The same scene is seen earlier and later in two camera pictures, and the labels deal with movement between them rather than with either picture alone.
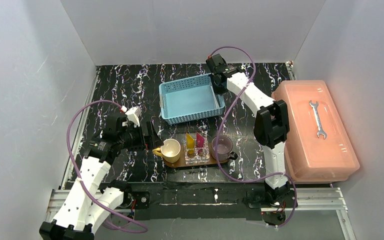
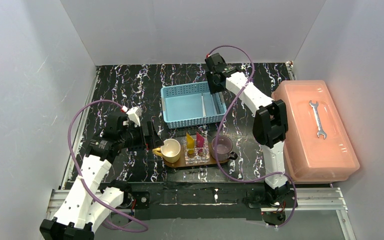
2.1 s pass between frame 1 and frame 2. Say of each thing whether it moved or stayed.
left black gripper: stayed
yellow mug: stayed
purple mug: stayed
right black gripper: stayed
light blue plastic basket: moved
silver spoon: moved
